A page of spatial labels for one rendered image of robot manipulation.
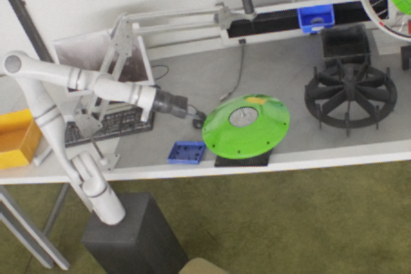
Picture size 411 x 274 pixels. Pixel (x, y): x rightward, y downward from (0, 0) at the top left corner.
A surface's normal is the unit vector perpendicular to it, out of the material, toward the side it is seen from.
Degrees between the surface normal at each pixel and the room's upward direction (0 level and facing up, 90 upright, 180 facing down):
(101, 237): 0
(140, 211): 0
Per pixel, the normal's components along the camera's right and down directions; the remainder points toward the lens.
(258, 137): -0.13, -0.49
